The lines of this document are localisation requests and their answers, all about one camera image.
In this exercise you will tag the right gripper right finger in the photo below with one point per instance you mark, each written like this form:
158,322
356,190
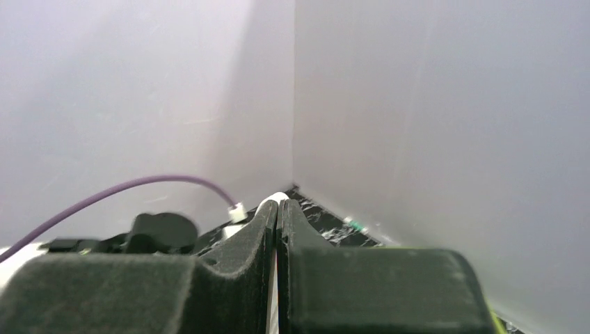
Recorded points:
327,289

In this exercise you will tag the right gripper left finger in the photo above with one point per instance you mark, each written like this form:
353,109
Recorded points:
223,291

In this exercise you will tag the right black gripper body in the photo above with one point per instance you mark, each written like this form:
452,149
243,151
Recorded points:
166,233

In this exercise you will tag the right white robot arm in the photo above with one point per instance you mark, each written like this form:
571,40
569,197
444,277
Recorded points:
14,263

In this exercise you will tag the green plastic basket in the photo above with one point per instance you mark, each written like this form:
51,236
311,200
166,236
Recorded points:
498,326

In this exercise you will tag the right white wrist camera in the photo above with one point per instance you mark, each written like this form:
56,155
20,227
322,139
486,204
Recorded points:
237,213

